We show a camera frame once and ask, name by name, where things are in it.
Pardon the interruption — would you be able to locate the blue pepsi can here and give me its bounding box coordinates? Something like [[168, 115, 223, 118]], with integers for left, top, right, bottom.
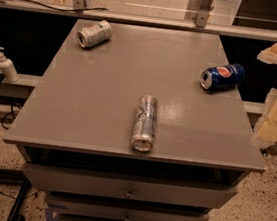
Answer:
[[200, 64, 246, 90]]

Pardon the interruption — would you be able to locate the tall silver can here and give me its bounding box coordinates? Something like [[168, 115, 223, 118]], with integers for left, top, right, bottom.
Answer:
[[131, 95, 159, 152]]

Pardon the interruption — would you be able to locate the green white can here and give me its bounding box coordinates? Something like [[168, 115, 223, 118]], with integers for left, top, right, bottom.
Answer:
[[76, 20, 113, 48]]

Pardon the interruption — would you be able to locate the top grey drawer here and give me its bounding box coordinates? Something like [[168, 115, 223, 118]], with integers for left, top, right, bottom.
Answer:
[[23, 163, 237, 209]]

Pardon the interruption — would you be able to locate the middle grey drawer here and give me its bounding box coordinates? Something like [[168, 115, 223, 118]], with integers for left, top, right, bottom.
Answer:
[[46, 195, 209, 221]]

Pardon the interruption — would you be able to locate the grey drawer cabinet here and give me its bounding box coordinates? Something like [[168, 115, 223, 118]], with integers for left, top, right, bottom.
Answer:
[[5, 23, 264, 221]]

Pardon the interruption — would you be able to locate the white pump bottle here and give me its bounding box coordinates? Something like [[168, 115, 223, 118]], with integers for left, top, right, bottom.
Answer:
[[0, 46, 19, 83]]

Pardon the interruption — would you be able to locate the grey metal shelf rail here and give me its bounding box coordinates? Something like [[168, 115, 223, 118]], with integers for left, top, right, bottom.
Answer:
[[0, 0, 277, 42]]

